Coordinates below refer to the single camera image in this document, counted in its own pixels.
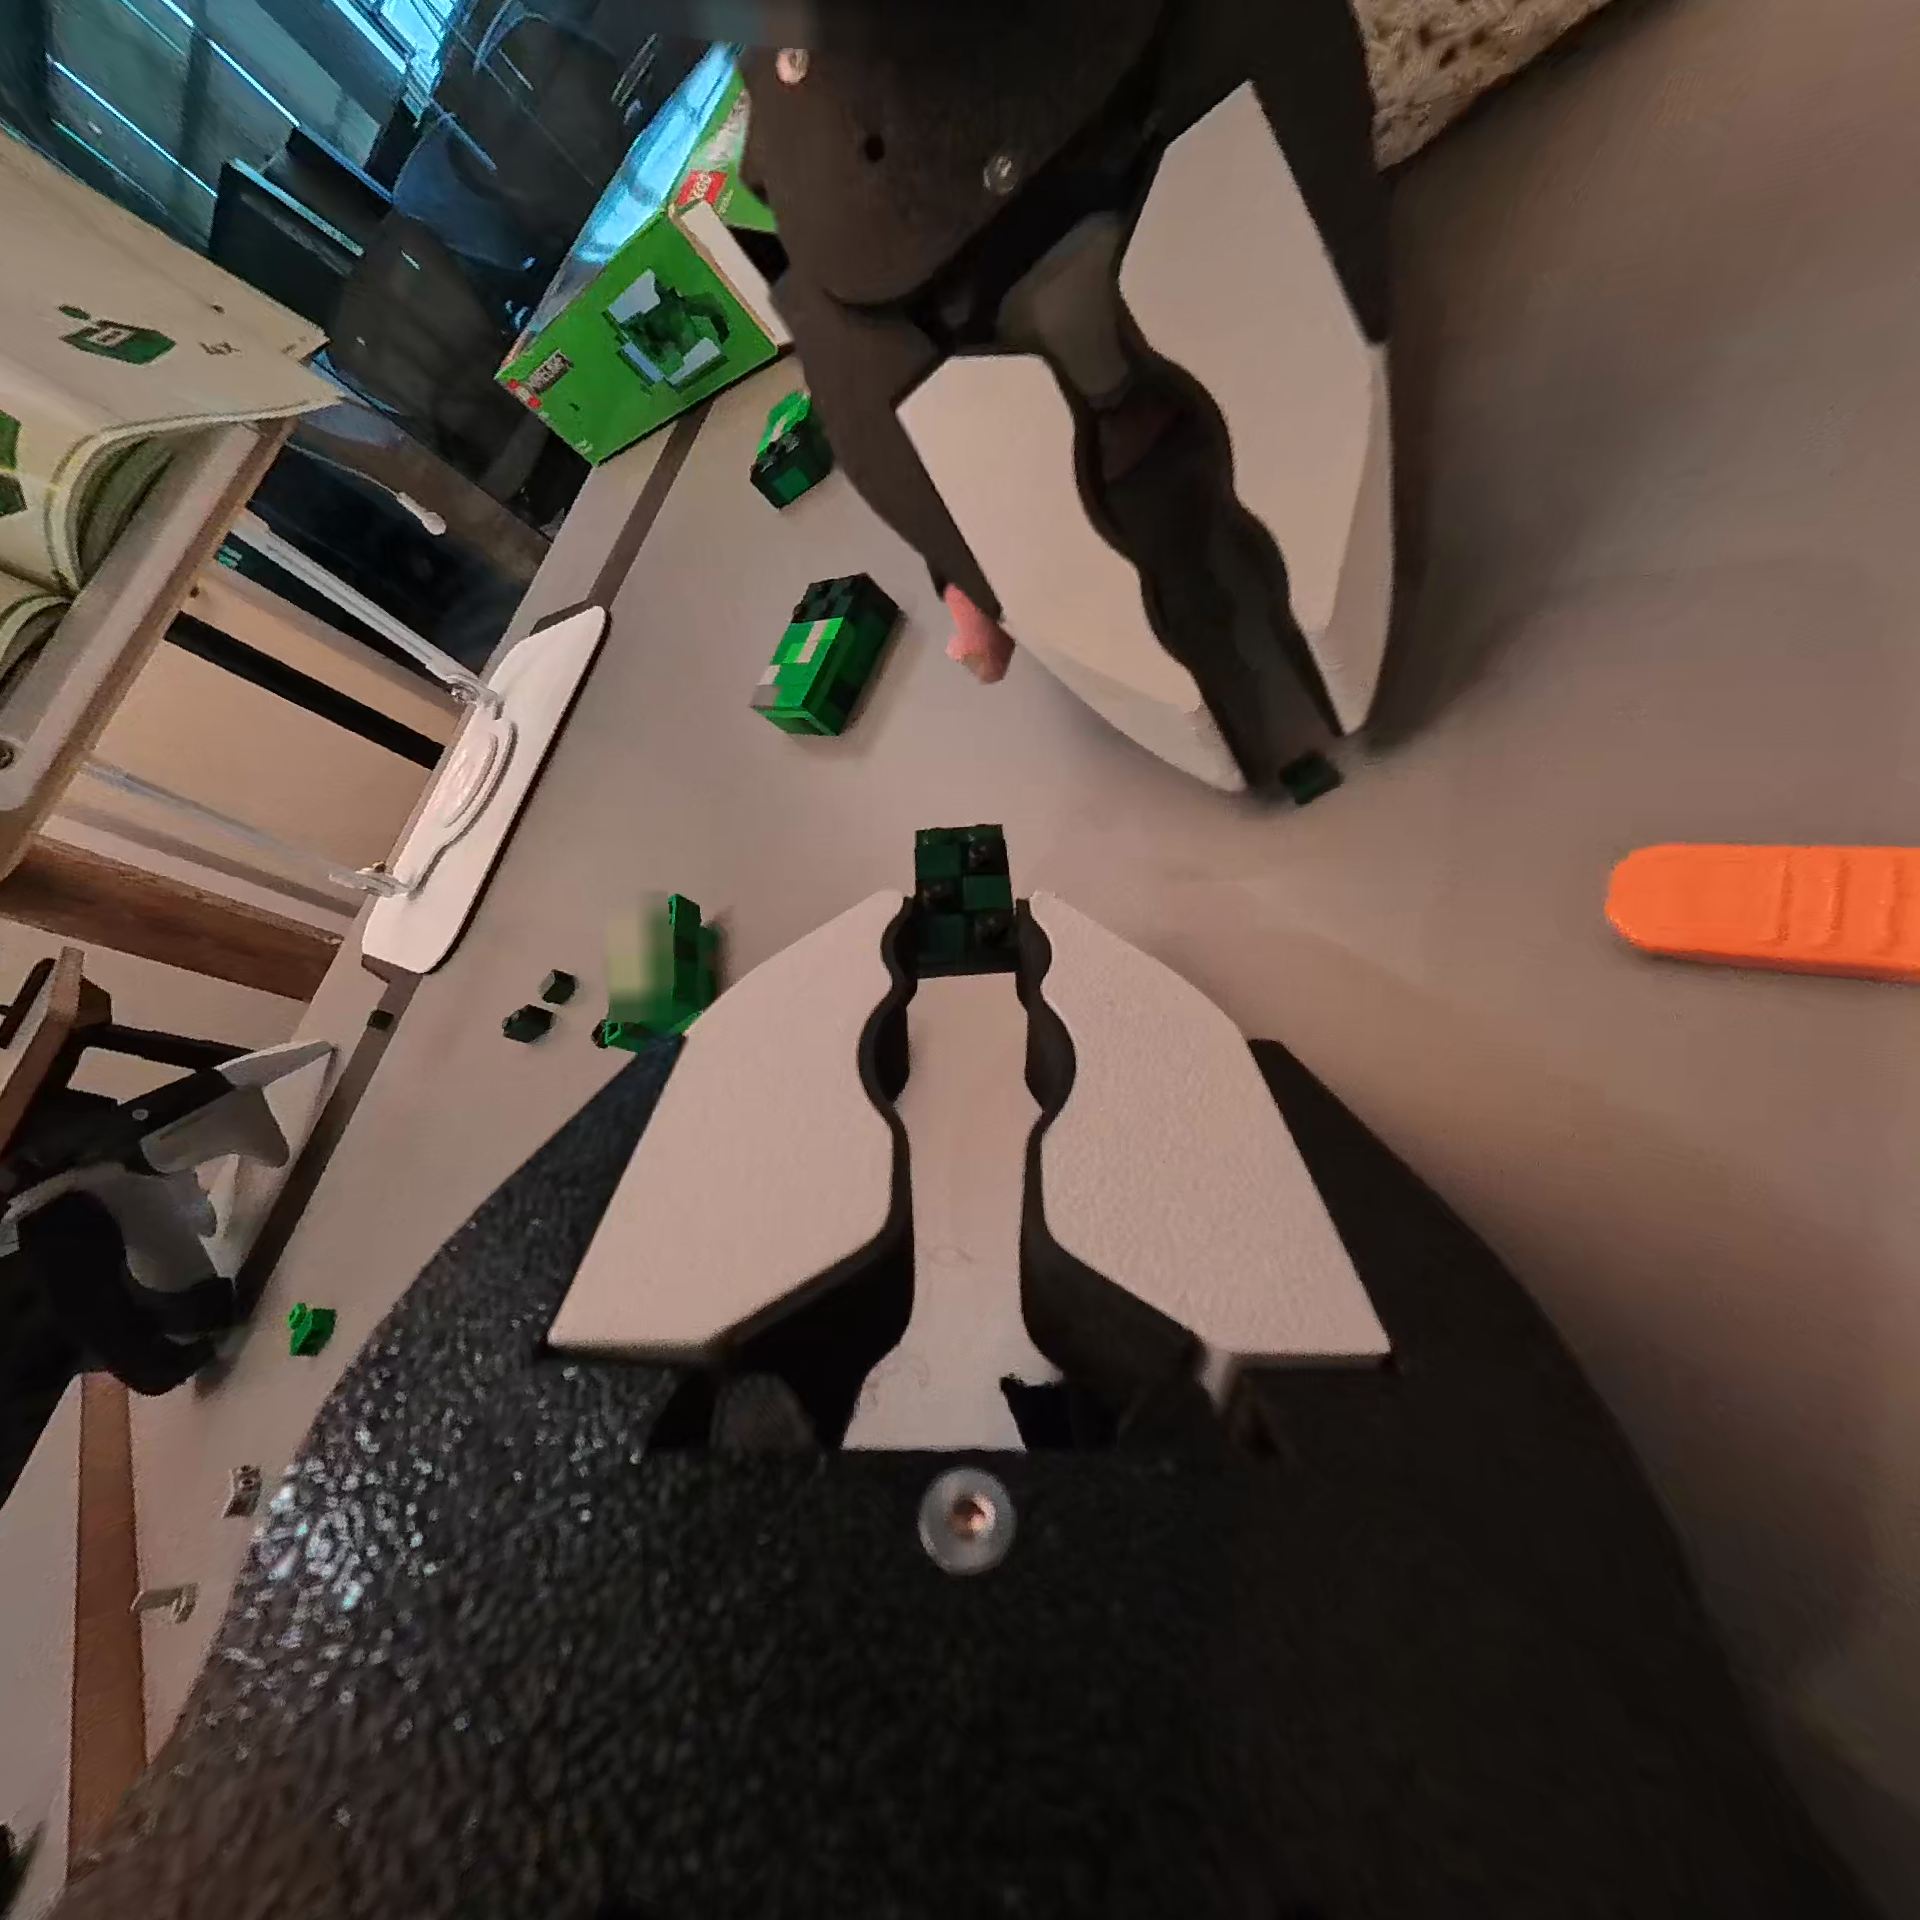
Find person's right forearm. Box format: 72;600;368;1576
1364;0;1613;166

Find green lego face block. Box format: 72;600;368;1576
592;891;722;1050

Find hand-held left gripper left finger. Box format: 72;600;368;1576
542;891;921;1445

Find white hanging cord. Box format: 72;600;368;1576
325;465;451;536

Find open lego instruction booklet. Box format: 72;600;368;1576
0;133;345;675

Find dark office chairs row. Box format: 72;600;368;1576
210;0;710;497

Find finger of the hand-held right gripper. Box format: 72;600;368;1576
895;348;1254;794
1118;83;1397;739

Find dark green lego cube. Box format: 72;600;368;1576
752;388;832;510

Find green lego block dark studs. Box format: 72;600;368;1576
752;573;900;742

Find dark green lego assembly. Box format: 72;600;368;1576
911;822;1023;977

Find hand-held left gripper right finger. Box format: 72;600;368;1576
1018;891;1390;1445

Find orange brick separator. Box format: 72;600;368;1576
1604;842;1920;984

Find scattered small dark lego pieces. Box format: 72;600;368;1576
364;966;577;1049

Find green cardboard lego box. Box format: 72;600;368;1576
498;53;795;468

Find white book stand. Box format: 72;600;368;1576
0;421;611;977

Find person's right hand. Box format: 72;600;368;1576
940;581;1016;681

